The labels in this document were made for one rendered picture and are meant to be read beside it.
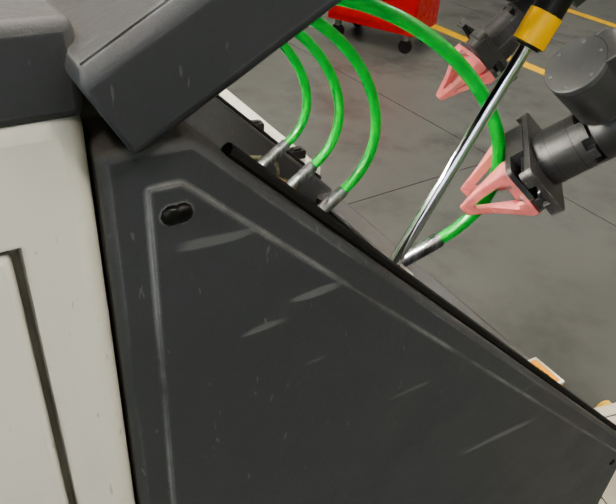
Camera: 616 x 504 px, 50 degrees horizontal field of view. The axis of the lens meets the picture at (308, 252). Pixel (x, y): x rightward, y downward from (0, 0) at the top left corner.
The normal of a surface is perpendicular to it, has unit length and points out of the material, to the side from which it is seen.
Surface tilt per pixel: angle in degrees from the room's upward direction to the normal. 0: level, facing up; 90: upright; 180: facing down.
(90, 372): 90
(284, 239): 90
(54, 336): 90
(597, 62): 52
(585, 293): 0
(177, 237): 90
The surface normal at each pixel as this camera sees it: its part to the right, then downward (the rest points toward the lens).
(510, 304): 0.07, -0.81
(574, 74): -0.71, -0.39
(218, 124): 0.51, 0.52
